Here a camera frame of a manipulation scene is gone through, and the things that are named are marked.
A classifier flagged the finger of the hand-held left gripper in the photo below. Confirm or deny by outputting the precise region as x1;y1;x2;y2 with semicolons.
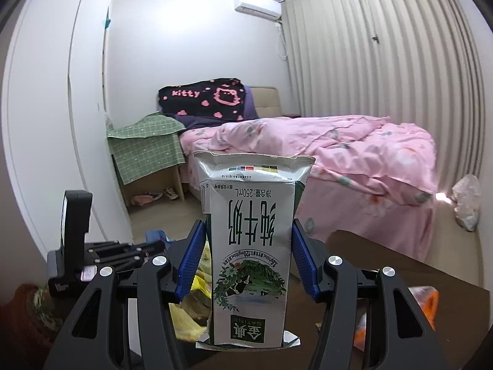
88;230;170;256
90;254;155;275

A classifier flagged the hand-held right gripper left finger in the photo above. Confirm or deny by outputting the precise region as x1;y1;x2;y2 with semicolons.
42;220;206;370

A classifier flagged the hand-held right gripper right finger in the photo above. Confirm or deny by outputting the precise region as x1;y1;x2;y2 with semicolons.
291;219;451;370

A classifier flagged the white green milk carton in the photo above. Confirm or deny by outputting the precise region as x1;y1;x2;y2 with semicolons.
194;150;316;351

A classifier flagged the yellow plastic bag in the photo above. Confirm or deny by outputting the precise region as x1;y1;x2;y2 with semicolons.
169;245;215;342

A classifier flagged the pink slipper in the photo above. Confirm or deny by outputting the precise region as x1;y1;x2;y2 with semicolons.
131;193;163;206

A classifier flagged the wooden nightstand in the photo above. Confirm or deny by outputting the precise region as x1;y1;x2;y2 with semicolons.
112;154;186;208

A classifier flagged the bed with pink floral sheet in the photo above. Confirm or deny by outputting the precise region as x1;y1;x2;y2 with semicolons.
179;127;438;278

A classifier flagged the green checked cloth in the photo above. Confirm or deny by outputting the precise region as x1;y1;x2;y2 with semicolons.
107;111;186;186

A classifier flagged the dark red patterned cloth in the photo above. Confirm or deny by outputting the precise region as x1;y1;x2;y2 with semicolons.
0;283;59;370

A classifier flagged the pink floral duvet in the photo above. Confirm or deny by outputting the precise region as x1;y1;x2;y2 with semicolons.
210;115;438;206

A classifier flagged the orange snack packet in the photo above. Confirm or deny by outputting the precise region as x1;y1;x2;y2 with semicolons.
354;285;440;351

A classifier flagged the black pink printed blanket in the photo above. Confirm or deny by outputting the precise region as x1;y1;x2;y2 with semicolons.
158;78;247;121

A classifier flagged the beige headboard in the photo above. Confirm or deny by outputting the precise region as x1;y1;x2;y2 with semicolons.
250;87;286;118

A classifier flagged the white plastic bag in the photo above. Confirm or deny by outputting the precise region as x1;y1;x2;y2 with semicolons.
451;174;482;232

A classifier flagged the white pleated curtain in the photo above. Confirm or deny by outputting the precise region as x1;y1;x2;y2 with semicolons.
279;0;487;194

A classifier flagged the white air conditioner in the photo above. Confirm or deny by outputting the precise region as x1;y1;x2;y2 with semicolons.
234;0;284;19

